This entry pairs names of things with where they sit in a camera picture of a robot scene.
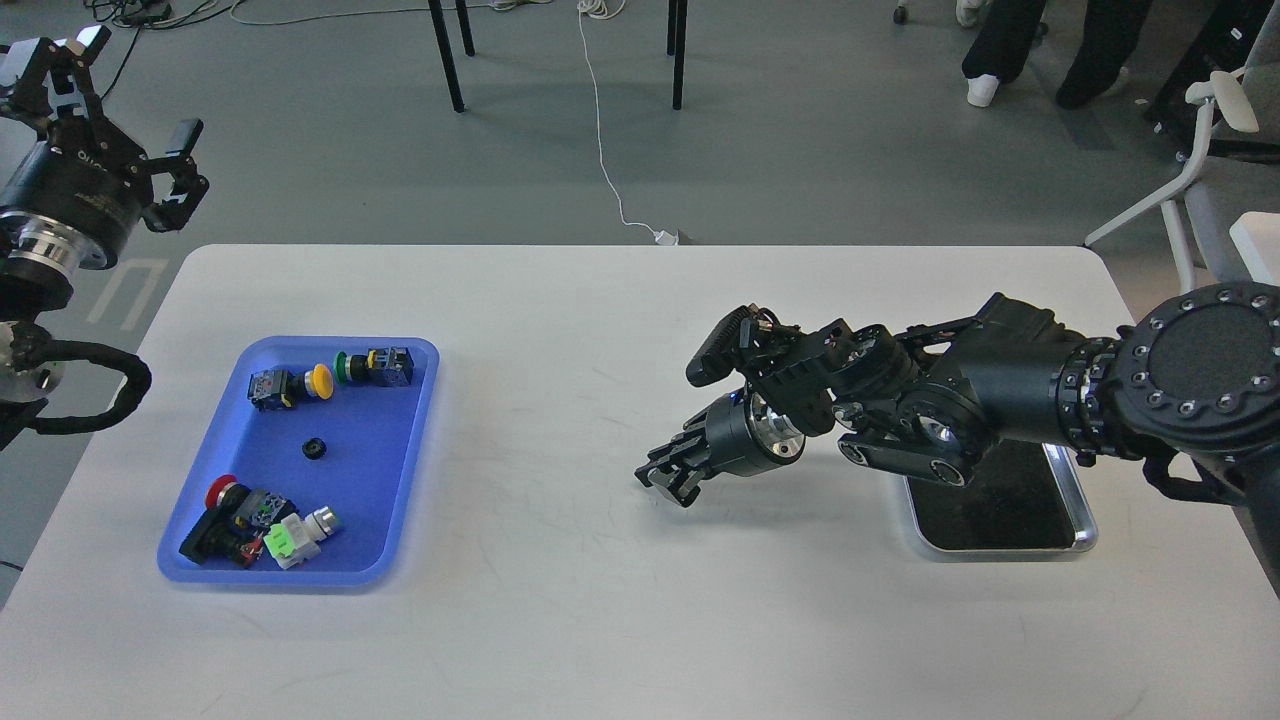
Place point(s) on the black table leg right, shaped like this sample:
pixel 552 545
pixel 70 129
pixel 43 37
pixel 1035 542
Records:
pixel 676 32

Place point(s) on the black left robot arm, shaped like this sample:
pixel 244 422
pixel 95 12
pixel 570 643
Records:
pixel 35 279

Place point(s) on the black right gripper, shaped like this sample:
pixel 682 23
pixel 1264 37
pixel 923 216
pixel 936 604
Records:
pixel 739 435

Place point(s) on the black table leg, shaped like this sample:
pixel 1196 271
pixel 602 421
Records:
pixel 676 32
pixel 445 50

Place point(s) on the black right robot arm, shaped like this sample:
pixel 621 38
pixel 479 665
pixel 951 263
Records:
pixel 1190 390

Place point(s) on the yellow push button switch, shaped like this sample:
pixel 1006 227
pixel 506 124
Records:
pixel 277 388

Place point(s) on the white green selector switch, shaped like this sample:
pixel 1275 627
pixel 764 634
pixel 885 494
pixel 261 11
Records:
pixel 296 538

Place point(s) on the blue plastic tray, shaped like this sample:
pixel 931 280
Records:
pixel 374 438

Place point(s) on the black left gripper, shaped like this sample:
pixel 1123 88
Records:
pixel 47 85

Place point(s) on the red emergency stop switch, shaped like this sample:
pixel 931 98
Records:
pixel 234 523

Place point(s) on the green push button switch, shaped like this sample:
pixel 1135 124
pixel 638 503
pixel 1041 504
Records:
pixel 389 366

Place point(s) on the silver metal tray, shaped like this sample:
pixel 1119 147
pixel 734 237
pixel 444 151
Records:
pixel 1025 503

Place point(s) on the black table leg left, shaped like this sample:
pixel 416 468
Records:
pixel 445 50

